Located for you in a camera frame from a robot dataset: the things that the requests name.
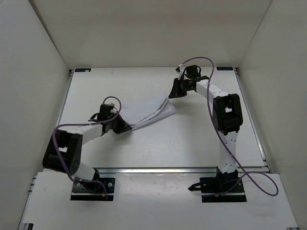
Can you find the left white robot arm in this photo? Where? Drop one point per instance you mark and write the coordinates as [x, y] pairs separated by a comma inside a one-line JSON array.
[[63, 153]]

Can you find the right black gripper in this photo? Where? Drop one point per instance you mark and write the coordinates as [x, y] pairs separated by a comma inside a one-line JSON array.
[[176, 92]]

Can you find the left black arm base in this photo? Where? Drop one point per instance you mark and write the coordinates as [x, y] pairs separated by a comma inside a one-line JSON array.
[[93, 191]]

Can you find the blue corner label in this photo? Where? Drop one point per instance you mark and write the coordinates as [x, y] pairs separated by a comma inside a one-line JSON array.
[[224, 68], [82, 70]]

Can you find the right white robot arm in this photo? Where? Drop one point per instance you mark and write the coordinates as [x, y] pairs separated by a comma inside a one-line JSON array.
[[226, 112]]

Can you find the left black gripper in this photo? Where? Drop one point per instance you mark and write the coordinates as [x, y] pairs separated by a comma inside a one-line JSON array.
[[123, 126]]

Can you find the right blue corner label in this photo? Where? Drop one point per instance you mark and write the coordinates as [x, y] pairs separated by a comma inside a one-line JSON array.
[[224, 68]]

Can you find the white fabric skirt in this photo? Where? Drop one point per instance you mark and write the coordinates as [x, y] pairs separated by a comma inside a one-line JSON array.
[[138, 114]]

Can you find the left blue corner label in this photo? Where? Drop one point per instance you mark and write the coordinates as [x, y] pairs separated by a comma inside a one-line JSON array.
[[82, 70]]

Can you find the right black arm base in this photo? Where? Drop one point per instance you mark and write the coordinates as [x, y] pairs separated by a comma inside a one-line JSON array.
[[223, 188]]

